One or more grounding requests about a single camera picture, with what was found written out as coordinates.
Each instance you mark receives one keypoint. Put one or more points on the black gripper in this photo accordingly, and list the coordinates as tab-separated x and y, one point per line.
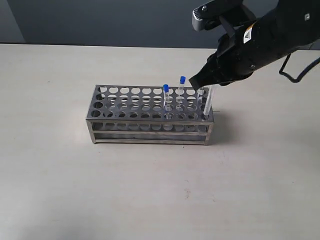
280	32

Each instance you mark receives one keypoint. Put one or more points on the blue-capped tube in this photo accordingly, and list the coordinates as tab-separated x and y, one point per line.
209	99
166	104
200	94
180	92

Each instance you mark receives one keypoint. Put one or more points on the stainless steel test tube rack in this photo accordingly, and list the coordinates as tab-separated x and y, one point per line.
136	115

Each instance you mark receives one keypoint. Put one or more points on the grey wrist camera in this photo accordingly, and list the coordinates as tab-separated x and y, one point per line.
230	13

